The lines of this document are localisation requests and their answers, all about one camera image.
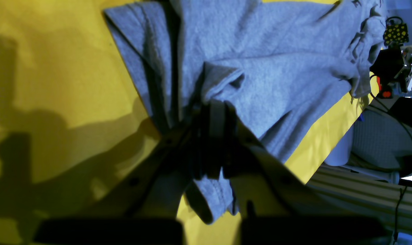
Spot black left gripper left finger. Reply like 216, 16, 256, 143
34, 104, 210, 245

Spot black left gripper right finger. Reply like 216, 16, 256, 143
209, 100, 390, 245

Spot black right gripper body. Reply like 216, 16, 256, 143
370, 48, 412, 97

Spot yellow table cloth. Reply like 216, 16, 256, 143
0, 0, 376, 245

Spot grey t-shirt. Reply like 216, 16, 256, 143
103, 0, 387, 224

